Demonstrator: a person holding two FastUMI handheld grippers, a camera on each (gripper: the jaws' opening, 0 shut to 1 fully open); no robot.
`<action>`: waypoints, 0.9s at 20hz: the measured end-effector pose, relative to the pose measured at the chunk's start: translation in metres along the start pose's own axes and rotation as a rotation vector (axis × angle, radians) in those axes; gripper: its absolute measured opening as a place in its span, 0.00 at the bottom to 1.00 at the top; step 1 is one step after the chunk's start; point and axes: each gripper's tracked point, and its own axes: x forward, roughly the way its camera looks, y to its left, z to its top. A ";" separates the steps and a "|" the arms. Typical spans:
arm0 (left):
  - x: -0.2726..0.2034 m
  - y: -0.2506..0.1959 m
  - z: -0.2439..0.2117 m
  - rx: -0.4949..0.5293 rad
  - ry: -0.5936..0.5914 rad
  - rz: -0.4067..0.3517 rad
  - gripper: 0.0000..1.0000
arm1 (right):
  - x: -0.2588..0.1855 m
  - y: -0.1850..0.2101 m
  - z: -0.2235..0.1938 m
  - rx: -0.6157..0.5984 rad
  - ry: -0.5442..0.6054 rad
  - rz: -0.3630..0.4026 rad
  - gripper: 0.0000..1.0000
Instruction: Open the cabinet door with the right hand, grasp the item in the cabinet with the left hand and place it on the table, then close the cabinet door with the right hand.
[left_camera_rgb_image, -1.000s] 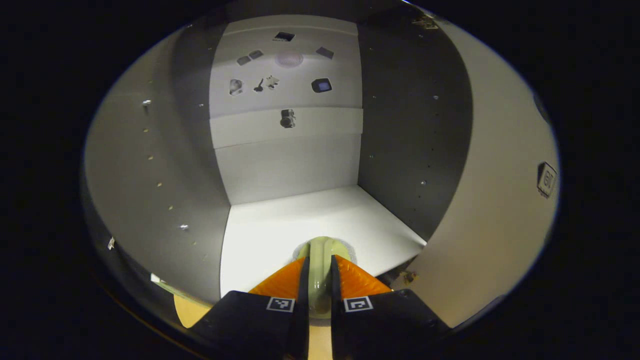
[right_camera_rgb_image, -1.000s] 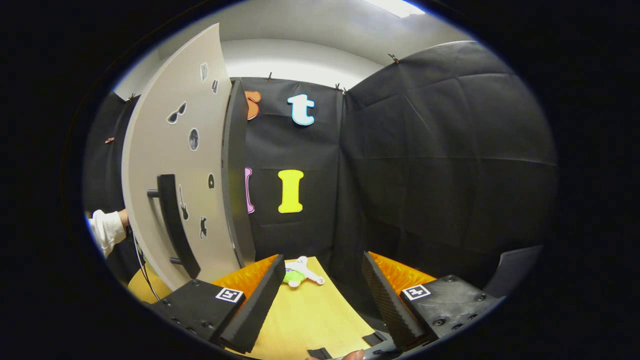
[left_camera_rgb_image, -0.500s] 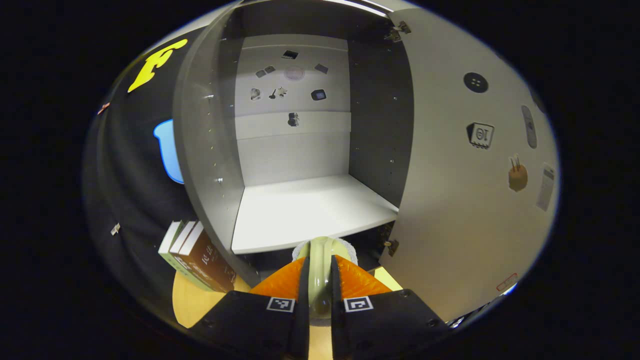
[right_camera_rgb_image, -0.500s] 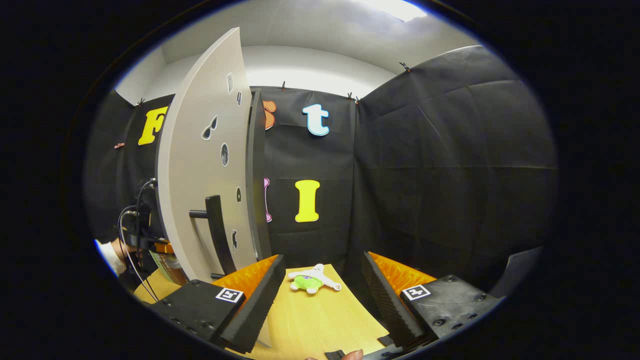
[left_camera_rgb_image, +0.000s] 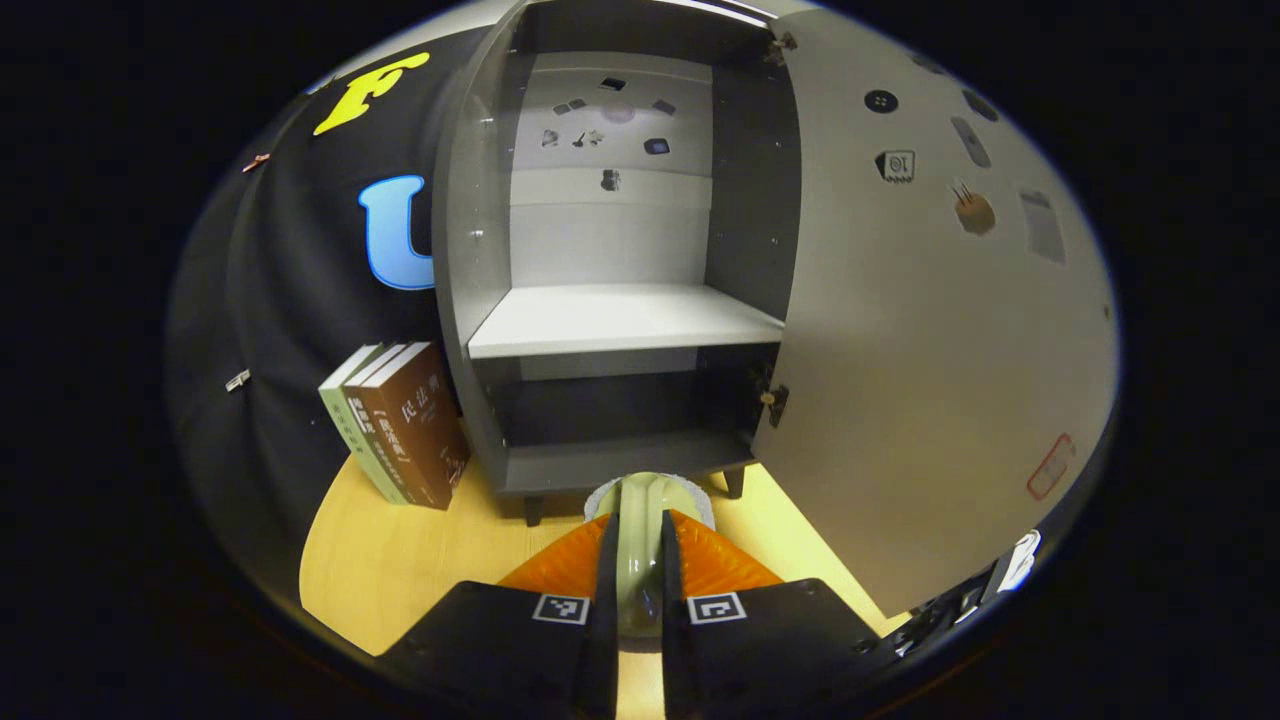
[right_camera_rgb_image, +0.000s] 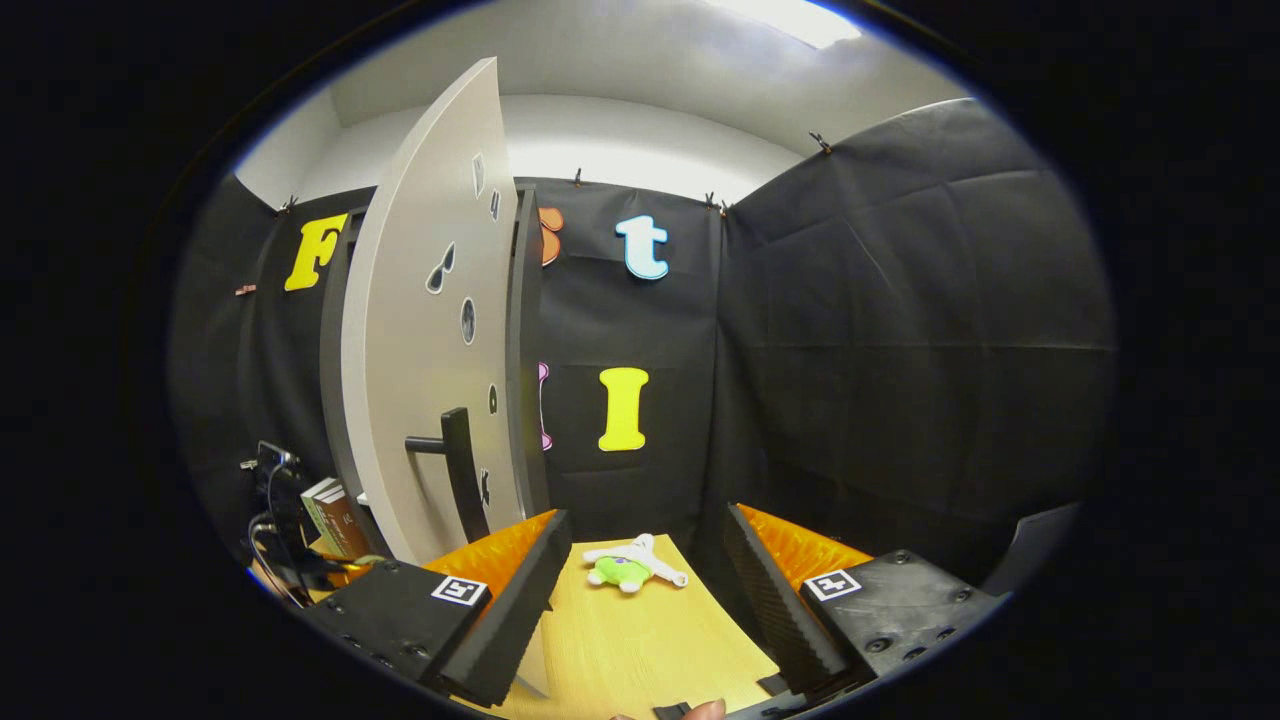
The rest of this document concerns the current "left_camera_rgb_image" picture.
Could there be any dark brown book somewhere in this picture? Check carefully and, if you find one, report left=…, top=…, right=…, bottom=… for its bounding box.
left=343, top=343, right=431, bottom=506

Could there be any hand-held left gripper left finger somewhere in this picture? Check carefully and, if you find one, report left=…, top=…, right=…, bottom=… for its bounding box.
left=385, top=512, right=623, bottom=720

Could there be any white cabinet shelf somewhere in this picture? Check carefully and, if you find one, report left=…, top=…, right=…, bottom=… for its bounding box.
left=467, top=283, right=786, bottom=361

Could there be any black backdrop cloth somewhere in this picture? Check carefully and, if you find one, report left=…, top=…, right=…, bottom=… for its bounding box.
left=165, top=25, right=501, bottom=601

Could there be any dark grey cabinet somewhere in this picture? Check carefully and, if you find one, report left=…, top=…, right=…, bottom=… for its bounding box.
left=432, top=0, right=806, bottom=528

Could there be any reddish brown book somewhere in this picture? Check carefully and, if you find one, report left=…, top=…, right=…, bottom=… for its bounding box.
left=357, top=342, right=471, bottom=511

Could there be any green spine book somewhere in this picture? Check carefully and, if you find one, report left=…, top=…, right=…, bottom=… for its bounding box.
left=318, top=343, right=411, bottom=504

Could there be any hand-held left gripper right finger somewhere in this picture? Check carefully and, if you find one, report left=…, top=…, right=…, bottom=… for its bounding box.
left=658, top=508, right=906, bottom=720

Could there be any light grey cabinet door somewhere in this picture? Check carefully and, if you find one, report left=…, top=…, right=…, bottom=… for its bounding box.
left=750, top=8, right=1119, bottom=618

